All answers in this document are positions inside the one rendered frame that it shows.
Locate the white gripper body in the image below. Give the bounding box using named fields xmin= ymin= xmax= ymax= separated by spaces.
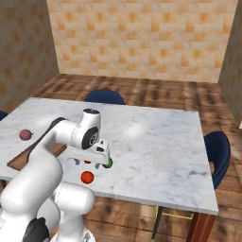
xmin=66 ymin=148 xmax=112 ymax=166

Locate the green avocado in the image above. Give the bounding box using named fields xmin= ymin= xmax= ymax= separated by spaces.
xmin=102 ymin=157 xmax=113 ymax=169

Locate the red tomato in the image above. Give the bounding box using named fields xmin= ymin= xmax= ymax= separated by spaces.
xmin=80 ymin=170 xmax=95 ymax=185

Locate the brown wooden cutting board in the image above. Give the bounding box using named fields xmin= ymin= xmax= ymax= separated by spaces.
xmin=7 ymin=143 xmax=69 ymax=171

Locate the purple red onion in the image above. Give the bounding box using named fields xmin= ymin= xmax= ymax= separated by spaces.
xmin=19 ymin=129 xmax=34 ymax=142

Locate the brown wooden table leg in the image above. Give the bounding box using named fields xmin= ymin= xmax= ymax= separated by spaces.
xmin=185 ymin=212 xmax=218 ymax=242

